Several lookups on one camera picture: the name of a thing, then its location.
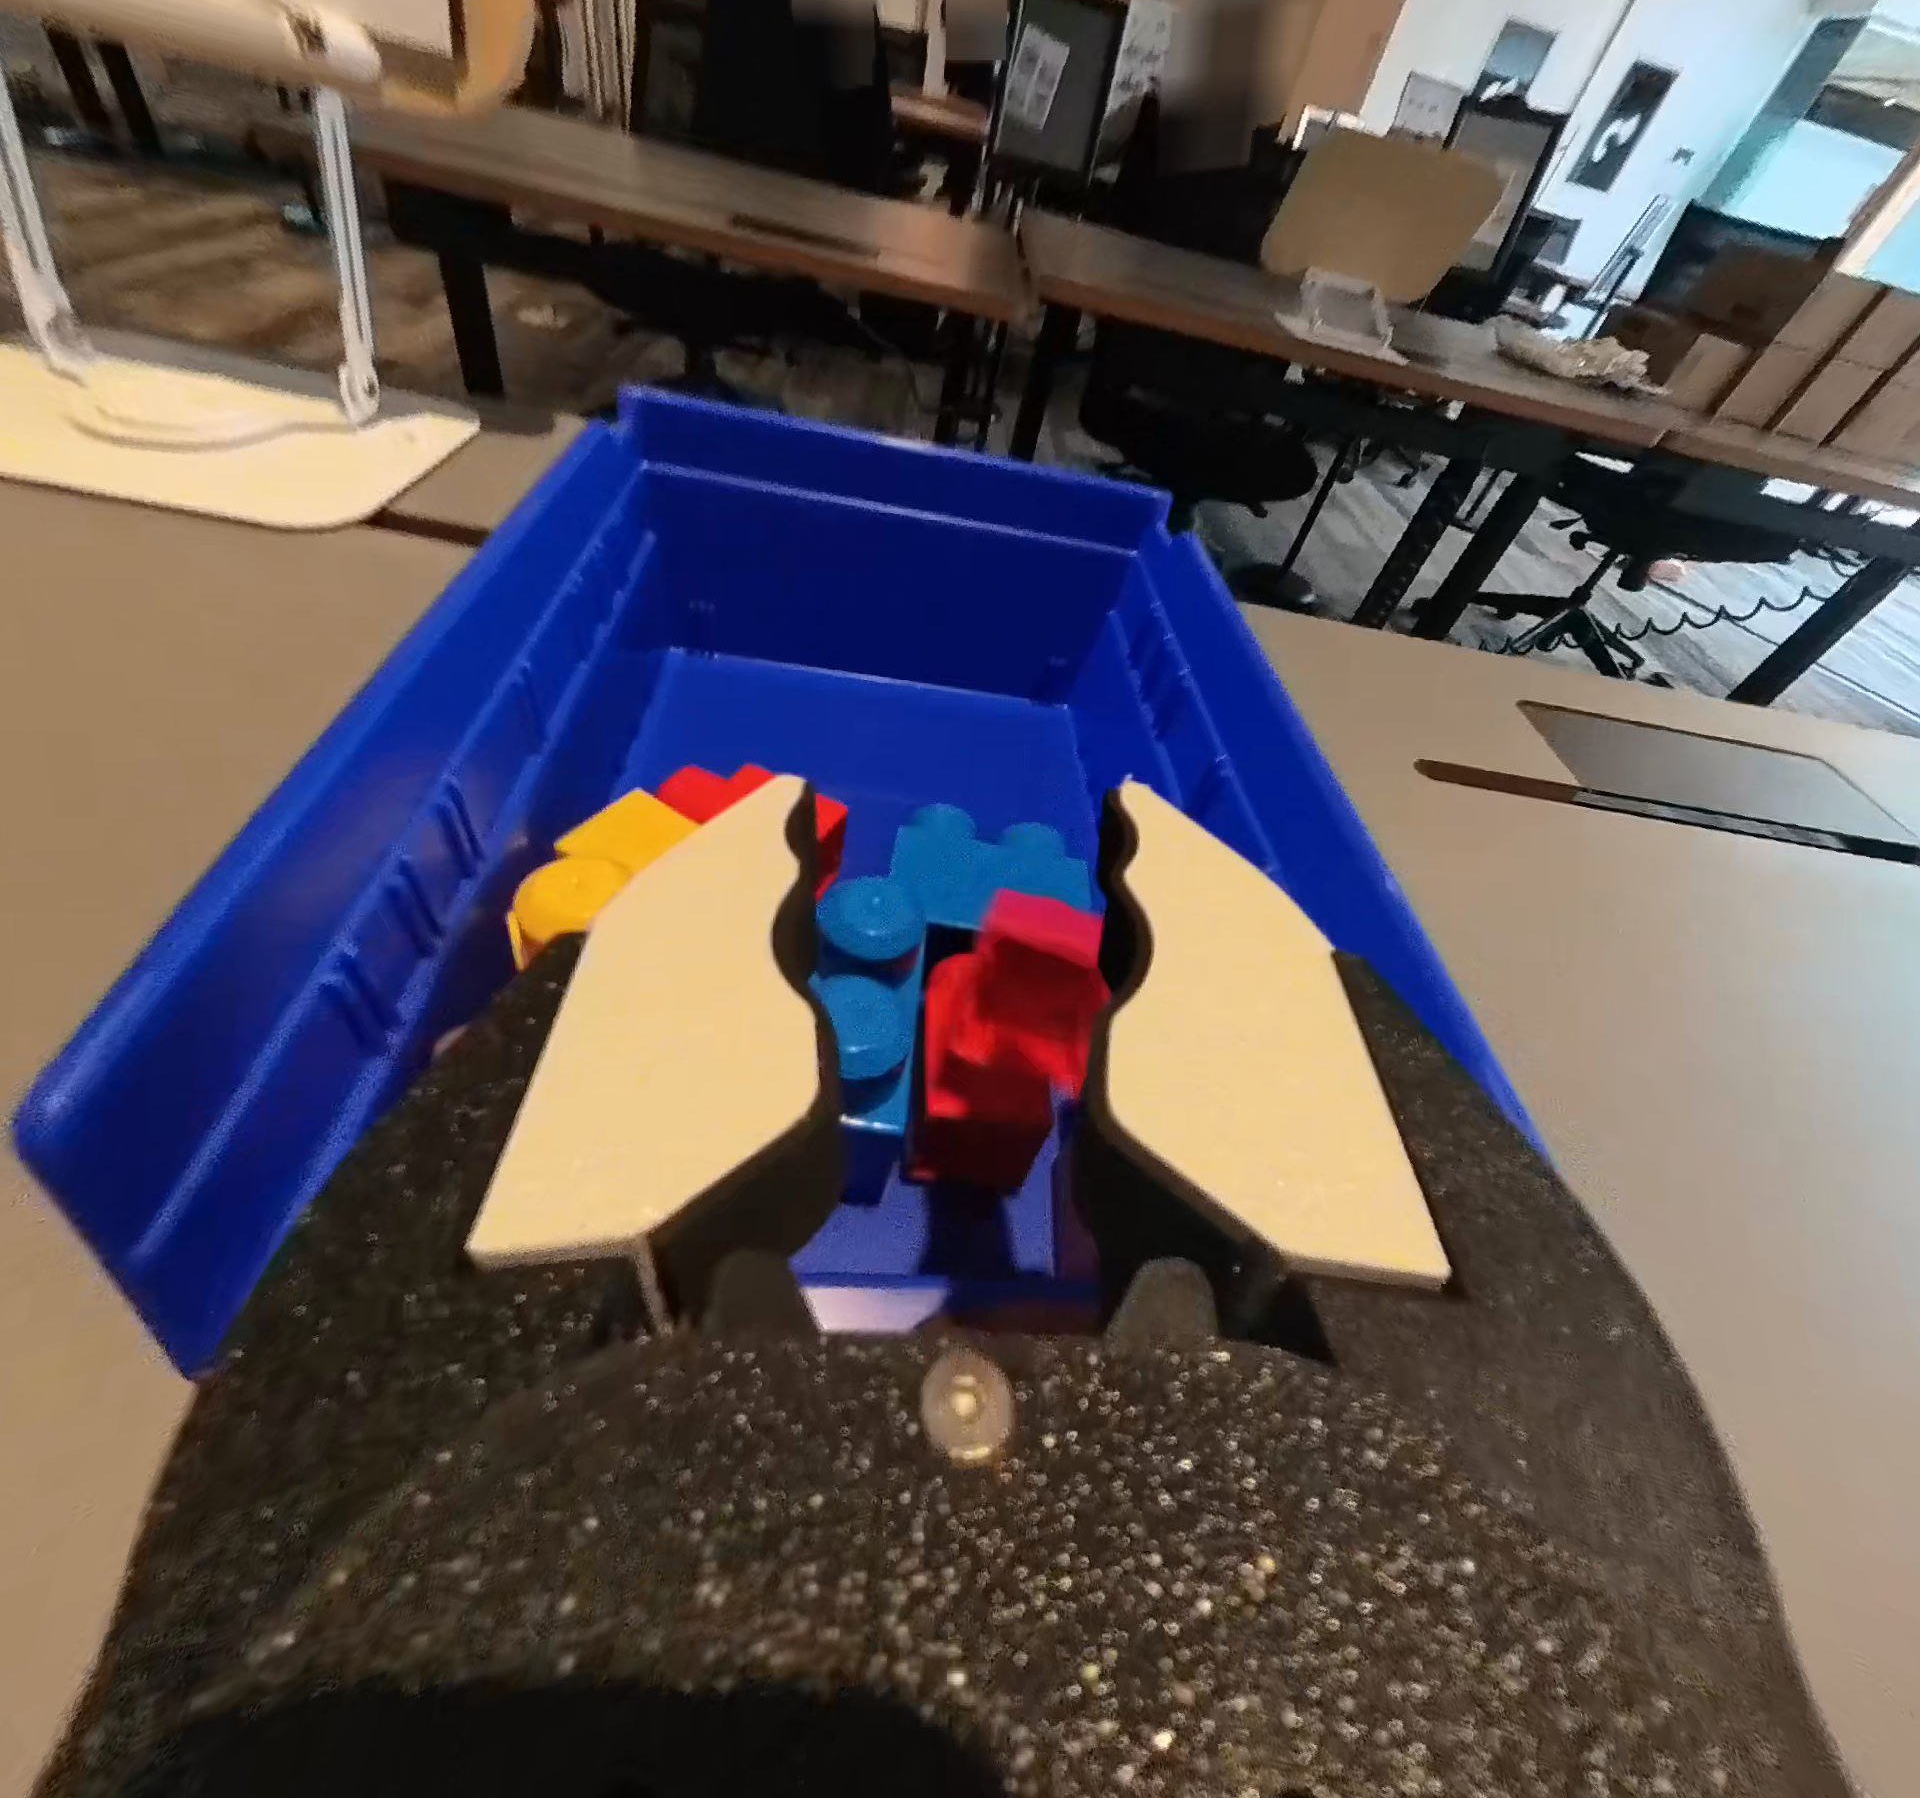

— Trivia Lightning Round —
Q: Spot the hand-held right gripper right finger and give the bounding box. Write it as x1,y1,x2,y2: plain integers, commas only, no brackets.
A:
1081,779,1459,1298

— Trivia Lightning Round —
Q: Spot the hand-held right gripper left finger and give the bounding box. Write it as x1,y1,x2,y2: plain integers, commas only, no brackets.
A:
465,772,851,1331

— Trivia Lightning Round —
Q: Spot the blue mega block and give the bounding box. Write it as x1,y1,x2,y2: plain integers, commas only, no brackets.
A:
810,880,944,1208
892,803,1109,939

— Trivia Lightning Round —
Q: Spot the red mega block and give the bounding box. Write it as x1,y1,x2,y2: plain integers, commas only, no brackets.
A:
656,762,853,901
904,889,1116,1204

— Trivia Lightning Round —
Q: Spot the blue plastic bin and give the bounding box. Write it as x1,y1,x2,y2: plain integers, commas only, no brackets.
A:
12,385,1555,1380

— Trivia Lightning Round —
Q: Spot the yellow mega block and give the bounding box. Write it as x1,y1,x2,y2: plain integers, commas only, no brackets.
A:
507,788,709,972

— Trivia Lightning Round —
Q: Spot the dark table panel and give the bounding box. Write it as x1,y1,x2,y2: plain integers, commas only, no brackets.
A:
1416,701,1920,866

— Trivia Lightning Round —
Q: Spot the black office chair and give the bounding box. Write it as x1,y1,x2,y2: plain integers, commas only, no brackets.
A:
1077,328,1327,617
1463,454,1803,690

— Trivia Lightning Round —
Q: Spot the white stand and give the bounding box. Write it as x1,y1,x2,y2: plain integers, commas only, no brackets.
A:
0,0,487,534

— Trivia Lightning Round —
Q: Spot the crumpled pale item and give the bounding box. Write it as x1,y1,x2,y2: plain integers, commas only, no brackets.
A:
1496,316,1657,395

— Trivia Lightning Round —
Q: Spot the long brown desk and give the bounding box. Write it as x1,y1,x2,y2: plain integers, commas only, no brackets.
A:
247,103,1041,467
1020,209,1920,713

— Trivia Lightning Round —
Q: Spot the tan board on clear stand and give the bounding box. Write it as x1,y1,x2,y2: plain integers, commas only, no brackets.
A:
1257,124,1507,365

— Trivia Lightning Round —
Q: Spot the stack of cardboard boxes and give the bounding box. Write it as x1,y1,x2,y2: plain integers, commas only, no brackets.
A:
1643,265,1920,468

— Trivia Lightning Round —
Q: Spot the computer monitor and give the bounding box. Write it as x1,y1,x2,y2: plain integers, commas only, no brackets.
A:
1437,93,1573,316

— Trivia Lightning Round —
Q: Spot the black framed monitor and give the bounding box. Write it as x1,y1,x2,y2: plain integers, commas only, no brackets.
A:
992,0,1130,189

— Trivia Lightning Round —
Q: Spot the dark wall picture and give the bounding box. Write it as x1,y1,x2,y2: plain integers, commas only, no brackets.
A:
1564,58,1682,197

